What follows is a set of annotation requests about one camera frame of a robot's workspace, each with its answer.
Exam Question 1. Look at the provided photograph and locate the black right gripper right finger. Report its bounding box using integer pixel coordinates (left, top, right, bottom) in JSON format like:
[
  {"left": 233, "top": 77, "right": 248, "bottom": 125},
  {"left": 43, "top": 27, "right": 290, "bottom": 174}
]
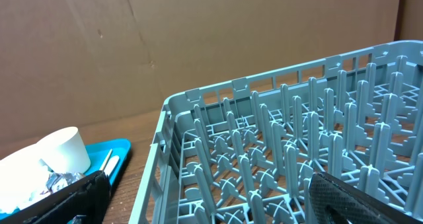
[{"left": 309, "top": 172, "right": 422, "bottom": 224}]

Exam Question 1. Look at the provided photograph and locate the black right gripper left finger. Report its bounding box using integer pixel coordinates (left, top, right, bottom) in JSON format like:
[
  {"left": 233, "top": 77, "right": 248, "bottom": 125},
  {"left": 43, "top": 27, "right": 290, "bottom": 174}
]
[{"left": 1, "top": 171, "right": 111, "bottom": 224}]

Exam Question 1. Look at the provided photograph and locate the foil wrapper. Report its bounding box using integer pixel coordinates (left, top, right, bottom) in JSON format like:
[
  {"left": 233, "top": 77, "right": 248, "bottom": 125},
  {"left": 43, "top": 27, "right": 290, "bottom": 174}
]
[{"left": 46, "top": 172, "right": 85, "bottom": 194}]

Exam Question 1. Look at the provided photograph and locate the white napkin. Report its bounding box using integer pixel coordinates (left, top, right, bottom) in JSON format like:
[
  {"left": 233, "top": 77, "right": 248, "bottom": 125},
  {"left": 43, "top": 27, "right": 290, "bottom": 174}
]
[{"left": 1, "top": 171, "right": 51, "bottom": 213}]

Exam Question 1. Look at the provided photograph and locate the grey dishwasher rack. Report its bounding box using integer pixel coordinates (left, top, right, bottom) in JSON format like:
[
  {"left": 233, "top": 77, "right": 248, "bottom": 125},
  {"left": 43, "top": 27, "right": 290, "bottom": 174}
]
[{"left": 130, "top": 40, "right": 422, "bottom": 223}]

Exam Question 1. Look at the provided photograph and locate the wooden chopstick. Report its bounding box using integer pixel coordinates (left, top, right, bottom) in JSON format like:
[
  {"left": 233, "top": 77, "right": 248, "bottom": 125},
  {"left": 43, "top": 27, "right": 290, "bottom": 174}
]
[{"left": 99, "top": 149, "right": 113, "bottom": 171}]

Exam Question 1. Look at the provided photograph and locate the white plastic fork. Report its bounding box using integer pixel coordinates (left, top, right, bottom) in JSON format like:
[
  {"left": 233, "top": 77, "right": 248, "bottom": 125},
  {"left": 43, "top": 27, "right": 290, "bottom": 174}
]
[{"left": 103, "top": 155, "right": 120, "bottom": 176}]

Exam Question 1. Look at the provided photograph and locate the teal plastic tray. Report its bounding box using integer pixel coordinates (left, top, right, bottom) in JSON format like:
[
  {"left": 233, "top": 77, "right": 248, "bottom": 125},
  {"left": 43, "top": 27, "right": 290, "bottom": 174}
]
[{"left": 1, "top": 139, "right": 131, "bottom": 223}]

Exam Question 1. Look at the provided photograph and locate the white paper cup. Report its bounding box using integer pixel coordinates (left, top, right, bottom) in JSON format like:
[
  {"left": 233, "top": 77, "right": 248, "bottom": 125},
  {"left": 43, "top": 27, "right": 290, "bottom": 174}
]
[{"left": 36, "top": 126, "right": 91, "bottom": 173}]

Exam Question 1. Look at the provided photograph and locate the white bowl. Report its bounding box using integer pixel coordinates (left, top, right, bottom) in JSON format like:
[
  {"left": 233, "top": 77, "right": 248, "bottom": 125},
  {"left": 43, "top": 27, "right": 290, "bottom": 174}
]
[{"left": 1, "top": 144, "right": 50, "bottom": 214}]

